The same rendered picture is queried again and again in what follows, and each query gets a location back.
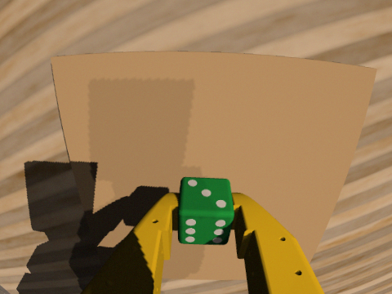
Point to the tan flat mat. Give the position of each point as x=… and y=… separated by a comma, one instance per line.
x=283, y=130

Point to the green die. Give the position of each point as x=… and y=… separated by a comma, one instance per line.
x=205, y=211

